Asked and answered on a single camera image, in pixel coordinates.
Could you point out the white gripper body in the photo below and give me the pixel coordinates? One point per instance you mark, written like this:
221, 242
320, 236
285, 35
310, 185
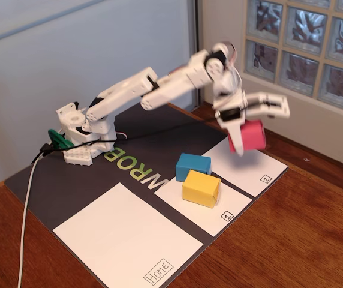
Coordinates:
231, 119

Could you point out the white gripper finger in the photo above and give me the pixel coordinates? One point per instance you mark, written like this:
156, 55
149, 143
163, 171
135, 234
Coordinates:
238, 141

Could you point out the red paper box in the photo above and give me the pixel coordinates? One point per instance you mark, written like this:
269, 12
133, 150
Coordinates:
254, 135

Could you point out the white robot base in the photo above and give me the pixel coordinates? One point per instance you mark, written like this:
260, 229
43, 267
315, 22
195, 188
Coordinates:
75, 156

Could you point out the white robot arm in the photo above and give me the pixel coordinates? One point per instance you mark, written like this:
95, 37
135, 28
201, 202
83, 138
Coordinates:
123, 90

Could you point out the blue paper box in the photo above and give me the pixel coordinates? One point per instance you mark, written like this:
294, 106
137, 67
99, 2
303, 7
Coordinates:
191, 165

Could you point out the yellow paper box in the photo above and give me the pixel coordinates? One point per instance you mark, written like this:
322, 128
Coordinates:
200, 189

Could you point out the white paper sheet marked home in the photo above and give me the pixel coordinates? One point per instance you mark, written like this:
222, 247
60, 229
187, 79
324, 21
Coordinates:
123, 228

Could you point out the white paper sheet marked 2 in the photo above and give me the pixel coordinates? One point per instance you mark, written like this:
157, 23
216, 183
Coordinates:
243, 180

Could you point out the white paper sheet marked 1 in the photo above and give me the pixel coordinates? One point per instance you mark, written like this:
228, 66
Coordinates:
207, 216

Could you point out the green clamp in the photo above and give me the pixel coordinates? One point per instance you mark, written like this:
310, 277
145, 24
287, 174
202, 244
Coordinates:
59, 139

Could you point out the dark grey mat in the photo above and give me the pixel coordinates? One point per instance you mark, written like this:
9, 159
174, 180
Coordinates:
69, 186

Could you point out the frosted door panel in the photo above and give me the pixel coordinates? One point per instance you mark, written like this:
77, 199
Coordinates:
69, 45

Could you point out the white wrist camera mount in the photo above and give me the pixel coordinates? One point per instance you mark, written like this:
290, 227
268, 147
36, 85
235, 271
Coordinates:
279, 102

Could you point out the grey metal door frame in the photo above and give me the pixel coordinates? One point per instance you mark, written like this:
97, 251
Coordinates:
196, 30

